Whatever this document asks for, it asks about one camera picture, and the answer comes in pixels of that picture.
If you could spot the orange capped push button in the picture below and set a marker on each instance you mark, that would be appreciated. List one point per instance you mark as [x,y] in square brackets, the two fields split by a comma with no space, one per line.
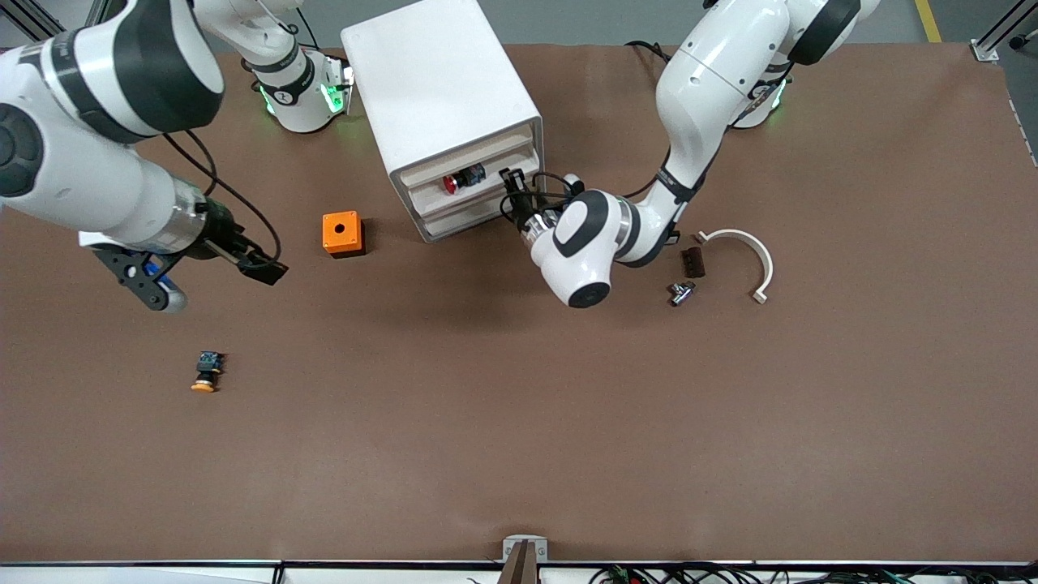
[209,365]

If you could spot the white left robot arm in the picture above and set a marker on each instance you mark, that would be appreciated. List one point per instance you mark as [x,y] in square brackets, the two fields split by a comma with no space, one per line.
[705,81]

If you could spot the white curved bracket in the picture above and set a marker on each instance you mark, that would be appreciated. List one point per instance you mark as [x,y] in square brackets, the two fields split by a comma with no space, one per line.
[769,268]

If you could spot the aluminium frame profile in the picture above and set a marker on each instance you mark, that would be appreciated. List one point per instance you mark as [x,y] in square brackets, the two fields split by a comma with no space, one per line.
[24,20]
[985,50]

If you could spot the brown small block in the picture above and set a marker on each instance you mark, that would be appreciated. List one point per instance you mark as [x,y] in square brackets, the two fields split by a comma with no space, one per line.
[693,264]

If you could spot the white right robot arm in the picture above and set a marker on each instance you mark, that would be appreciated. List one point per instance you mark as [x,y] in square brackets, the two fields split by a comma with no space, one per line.
[97,178]

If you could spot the silver metal fitting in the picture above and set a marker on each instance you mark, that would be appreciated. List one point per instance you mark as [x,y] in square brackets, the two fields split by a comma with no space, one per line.
[681,294]

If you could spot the grey table edge bracket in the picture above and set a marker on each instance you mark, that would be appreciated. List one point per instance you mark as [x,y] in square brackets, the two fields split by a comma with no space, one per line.
[524,551]

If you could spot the orange box with hole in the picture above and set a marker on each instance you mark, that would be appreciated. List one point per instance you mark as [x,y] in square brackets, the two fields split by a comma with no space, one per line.
[331,239]

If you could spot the red capped push button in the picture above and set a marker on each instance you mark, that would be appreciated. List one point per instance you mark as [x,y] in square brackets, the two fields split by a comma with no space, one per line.
[454,183]

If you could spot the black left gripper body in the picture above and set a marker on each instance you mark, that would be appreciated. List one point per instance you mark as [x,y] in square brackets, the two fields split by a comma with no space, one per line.
[523,213]

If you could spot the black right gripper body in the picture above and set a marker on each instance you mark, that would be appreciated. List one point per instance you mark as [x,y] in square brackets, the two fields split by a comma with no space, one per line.
[220,234]

